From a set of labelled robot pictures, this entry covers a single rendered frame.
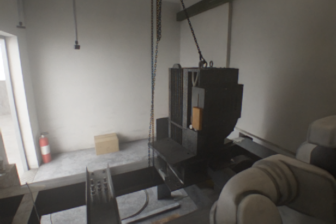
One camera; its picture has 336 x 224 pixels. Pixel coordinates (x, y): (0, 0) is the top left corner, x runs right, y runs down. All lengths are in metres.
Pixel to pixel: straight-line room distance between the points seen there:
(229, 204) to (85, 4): 3.53
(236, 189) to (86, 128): 3.48
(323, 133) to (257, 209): 0.20
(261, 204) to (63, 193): 1.75
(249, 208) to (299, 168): 0.15
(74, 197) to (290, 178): 1.78
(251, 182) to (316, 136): 0.17
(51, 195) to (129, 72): 2.45
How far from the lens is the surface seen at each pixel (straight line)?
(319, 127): 0.45
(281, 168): 0.43
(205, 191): 1.59
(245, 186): 0.37
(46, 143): 3.53
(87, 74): 3.50
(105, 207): 1.48
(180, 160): 1.47
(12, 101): 3.25
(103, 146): 3.48
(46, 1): 3.68
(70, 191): 1.93
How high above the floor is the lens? 1.67
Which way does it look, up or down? 12 degrees down
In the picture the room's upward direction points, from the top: straight up
